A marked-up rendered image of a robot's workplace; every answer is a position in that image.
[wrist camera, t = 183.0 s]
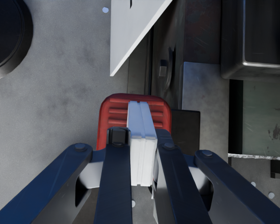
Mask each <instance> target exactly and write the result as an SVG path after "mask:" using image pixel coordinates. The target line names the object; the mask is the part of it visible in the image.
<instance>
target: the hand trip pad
mask: <svg viewBox="0 0 280 224"><path fill-rule="evenodd" d="M130 101H137V103H139V102H140V101H143V102H147V103H148V105H149V109H150V113H151V116H152V121H153V124H154V128H157V129H166V130H167V131H169V132H170V134H171V125H172V113H171V108H170V107H169V105H168V103H167V102H166V101H165V100H164V99H162V98H161V97H158V96H153V95H141V94H129V93H115V94H111V95H110V96H108V97H106V98H105V99H104V101H103V102H102V103H101V107H100V110H99V122H98V133H97V144H96V150H101V149H103V148H105V147H106V138H107V129H108V128H110V127H127V117H128V102H130Z"/></svg>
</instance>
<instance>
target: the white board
mask: <svg viewBox="0 0 280 224"><path fill-rule="evenodd" d="M171 1H172V0H111V44H110V76H114V74H115V73H116V72H117V71H118V69H119V68H120V67H121V65H122V64H123V63H124V61H125V60H126V59H127V58H128V57H129V55H130V54H131V53H132V51H133V50H134V49H135V47H136V46H137V45H138V44H139V43H140V41H141V40H142V39H143V37H144V36H145V35H146V33H147V32H148V31H149V29H150V28H151V27H152V26H153V24H154V23H155V22H156V21H157V19H158V18H159V17H160V15H161V14H162V13H163V12H164V10H165V9H166V8H167V7H168V5H169V4H170V3H171Z"/></svg>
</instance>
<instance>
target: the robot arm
mask: <svg viewBox="0 0 280 224"><path fill-rule="evenodd" d="M153 178H154V180H153ZM152 181H153V187H152V198H151V199H153V198H154V199H155V205H156V213H157V219H158V224H280V208H279V207H278V206H277V205H276V204H274V203H273V202H272V201H271V200H270V199H268V197H266V196H265V195H264V194H263V193H262V192H261V191H259V190H258V189H257V188H256V187H255V186H253V185H252V184H251V183H250V182H249V181H248V180H246V179H245V178H244V177H243V176H242V175H240V173H238V172H237V171H236V170H235V169H234V168H233V167H231V166H230V165H229V164H228V163H227V162H225V161H224V160H223V159H222V158H221V157H220V156H218V155H217V154H216V153H214V152H211V151H210V150H205V149H204V150H197V151H195V154H194V156H189V155H185V154H183V153H182V151H181V148H180V147H179V146H178V145H176V144H174V142H173V140H172V137H171V134H170V132H169V131H167V130H166V129H157V128H154V124H153V121H152V116H151V113H150V109H149V105H148V103H147V102H143V101H140V102H139V103H137V101H130V102H128V117H127V127H110V128H108V129H107V138H106V147H105V148H103V149H101V150H96V151H93V148H92V146H91V145H89V144H83V143H75V144H72V145H70V146H68V147H67V148H66V149H65V150H64V151H63V152H62V153H61V154H60V155H59V156H58V157H56V159H55V160H53V161H52V163H50V164H49V165H48V166H47V167H46V168H45V169H44V170H43V171H42V172H41V173H40V174H39V175H37V176H36V177H35V178H34V179H33V180H32V181H31V182H30V183H29V184H28V185H27V186H26V187H25V188H23V189H22V190H21V191H20V192H19V193H18V194H17V195H16V196H15V197H14V198H13V199H12V200H11V201H9V202H8V203H7V204H6V205H5V206H4V207H3V208H2V209H1V210H0V224H72V222H73V221H74V219H75V218H76V216H77V214H78V213H79V211H80V210H81V208H82V207H83V205H84V203H85V202H86V200H87V199H88V197H89V195H90V194H91V189H92V188H97V187H99V192H98V198H97V203H96V211H95V217H94V223H93V224H133V223H132V187H131V185H133V186H137V184H140V185H141V186H150V185H152ZM213 188H214V191H213Z"/></svg>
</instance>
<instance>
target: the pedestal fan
mask: <svg viewBox="0 0 280 224"><path fill-rule="evenodd" d="M32 38H33V22H32V16H31V13H30V11H29V9H28V7H27V5H26V4H25V2H24V1H23V0H0V78H3V77H4V76H6V75H7V74H9V73H11V72H12V71H13V70H14V69H15V68H16V67H17V66H18V65H20V63H21V62H22V61H23V59H24V58H25V56H26V55H27V53H28V51H29V49H30V46H31V43H32Z"/></svg>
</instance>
